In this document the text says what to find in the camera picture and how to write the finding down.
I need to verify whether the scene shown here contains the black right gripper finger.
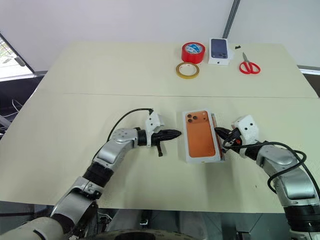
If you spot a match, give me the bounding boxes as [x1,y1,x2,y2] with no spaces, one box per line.
[214,127,234,136]
[216,131,235,141]

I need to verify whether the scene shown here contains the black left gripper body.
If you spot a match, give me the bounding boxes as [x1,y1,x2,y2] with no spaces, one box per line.
[149,130,165,158]

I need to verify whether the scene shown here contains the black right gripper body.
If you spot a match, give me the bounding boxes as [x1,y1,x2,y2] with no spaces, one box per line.
[227,130,243,151]

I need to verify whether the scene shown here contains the white box with dark phone print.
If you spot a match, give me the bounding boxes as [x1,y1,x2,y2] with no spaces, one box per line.
[207,37,235,67]

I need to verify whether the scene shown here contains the yellow clear tape roll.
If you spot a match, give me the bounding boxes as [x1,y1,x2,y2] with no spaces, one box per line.
[174,61,200,80]

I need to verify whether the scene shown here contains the red tape roll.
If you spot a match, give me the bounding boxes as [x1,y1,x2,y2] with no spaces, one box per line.
[181,41,206,63]

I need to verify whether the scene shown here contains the grey ribbed pole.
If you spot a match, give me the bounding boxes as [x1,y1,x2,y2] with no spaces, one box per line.
[221,0,242,40]

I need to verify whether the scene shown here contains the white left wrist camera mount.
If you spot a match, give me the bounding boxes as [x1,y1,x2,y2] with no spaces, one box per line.
[145,111,165,147]

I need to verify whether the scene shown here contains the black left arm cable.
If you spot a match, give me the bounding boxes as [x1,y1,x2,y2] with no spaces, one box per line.
[92,107,155,161]

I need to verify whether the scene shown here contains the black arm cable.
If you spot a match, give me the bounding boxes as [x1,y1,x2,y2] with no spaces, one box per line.
[221,138,308,195]
[92,107,155,161]

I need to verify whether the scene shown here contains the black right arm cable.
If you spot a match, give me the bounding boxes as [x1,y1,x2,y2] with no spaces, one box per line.
[221,138,308,195]

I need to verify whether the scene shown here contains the red handled scissors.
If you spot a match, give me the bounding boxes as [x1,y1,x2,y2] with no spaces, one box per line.
[239,51,262,75]

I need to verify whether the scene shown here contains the grey wall ledge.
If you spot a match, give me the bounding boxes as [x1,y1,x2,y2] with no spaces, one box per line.
[298,65,320,75]

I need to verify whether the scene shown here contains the white floor cables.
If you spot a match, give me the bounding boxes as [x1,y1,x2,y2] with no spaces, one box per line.
[0,98,24,119]

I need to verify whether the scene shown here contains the grey window frame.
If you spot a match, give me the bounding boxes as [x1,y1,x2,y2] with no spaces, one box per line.
[0,31,49,81]

